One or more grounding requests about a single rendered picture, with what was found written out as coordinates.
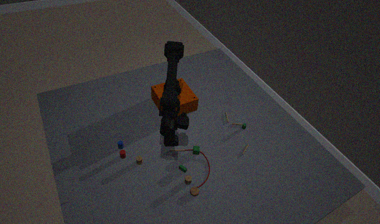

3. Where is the small green block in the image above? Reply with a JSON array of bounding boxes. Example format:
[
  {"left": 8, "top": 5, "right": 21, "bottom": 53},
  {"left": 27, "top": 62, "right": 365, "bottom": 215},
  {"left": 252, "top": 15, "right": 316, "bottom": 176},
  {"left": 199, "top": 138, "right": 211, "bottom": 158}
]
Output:
[{"left": 179, "top": 165, "right": 187, "bottom": 173}]

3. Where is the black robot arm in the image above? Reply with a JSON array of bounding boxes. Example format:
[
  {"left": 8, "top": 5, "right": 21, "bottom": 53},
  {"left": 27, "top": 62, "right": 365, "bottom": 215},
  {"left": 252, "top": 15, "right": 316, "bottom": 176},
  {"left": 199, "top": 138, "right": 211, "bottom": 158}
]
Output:
[{"left": 159, "top": 41, "right": 189, "bottom": 137}]

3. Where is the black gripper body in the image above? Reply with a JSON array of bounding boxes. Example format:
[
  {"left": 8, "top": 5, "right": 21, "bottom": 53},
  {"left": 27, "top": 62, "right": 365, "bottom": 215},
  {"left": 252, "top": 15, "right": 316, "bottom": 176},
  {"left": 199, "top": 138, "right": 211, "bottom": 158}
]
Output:
[{"left": 164, "top": 130, "right": 179, "bottom": 146}]

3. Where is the red cylinder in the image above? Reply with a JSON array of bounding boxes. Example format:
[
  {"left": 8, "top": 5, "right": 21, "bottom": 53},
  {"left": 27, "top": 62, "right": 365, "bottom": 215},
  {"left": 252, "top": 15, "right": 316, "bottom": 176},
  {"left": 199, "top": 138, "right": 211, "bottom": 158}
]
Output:
[{"left": 119, "top": 150, "right": 126, "bottom": 159}]

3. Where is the green cube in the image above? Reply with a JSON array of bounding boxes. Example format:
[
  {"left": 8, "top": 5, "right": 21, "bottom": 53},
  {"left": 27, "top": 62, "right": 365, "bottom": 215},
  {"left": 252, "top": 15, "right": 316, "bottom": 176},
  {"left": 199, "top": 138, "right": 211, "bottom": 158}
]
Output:
[{"left": 193, "top": 146, "right": 200, "bottom": 155}]

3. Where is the round wooden button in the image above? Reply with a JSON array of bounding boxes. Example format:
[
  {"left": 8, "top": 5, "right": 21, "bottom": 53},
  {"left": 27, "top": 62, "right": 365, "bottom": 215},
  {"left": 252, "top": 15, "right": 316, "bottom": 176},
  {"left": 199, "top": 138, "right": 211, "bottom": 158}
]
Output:
[{"left": 190, "top": 187, "right": 199, "bottom": 196}]

